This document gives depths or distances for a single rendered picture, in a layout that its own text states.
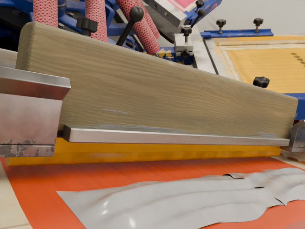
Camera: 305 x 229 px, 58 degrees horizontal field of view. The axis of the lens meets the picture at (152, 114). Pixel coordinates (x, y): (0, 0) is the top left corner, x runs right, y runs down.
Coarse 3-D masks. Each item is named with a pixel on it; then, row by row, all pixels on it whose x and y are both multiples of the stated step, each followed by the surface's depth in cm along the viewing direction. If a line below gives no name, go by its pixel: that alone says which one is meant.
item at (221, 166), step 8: (192, 160) 33; (200, 160) 34; (208, 160) 35; (216, 160) 36; (224, 160) 37; (232, 160) 38; (240, 160) 39; (248, 160) 40; (256, 160) 41; (264, 160) 42; (272, 160) 44; (208, 168) 31; (216, 168) 32; (224, 168) 33; (232, 168) 34; (240, 168) 34; (248, 168) 35; (256, 168) 36; (264, 168) 37; (272, 168) 38; (296, 200) 26; (304, 200) 27; (296, 208) 24; (304, 208) 25
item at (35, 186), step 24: (24, 168) 21; (48, 168) 22; (72, 168) 23; (96, 168) 24; (120, 168) 25; (144, 168) 26; (168, 168) 28; (192, 168) 30; (24, 192) 17; (48, 192) 18; (48, 216) 15; (72, 216) 15; (264, 216) 21; (288, 216) 22
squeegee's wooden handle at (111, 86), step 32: (32, 32) 17; (64, 32) 18; (32, 64) 17; (64, 64) 19; (96, 64) 20; (128, 64) 22; (160, 64) 24; (96, 96) 21; (128, 96) 22; (160, 96) 25; (192, 96) 27; (224, 96) 31; (256, 96) 35; (288, 96) 41; (160, 128) 25; (192, 128) 28; (224, 128) 32; (256, 128) 37; (288, 128) 43
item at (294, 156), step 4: (280, 152) 50; (284, 152) 49; (288, 152) 49; (292, 152) 48; (296, 152) 48; (300, 152) 47; (304, 152) 47; (284, 156) 49; (288, 156) 49; (292, 156) 48; (296, 156) 48; (300, 156) 47; (304, 156) 47; (296, 160) 48; (300, 160) 47; (304, 160) 47
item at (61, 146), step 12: (60, 144) 21; (72, 144) 21; (84, 144) 22; (96, 144) 23; (108, 144) 23; (120, 144) 24; (132, 144) 25; (144, 144) 26; (156, 144) 27; (168, 144) 28; (180, 144) 29; (192, 144) 30
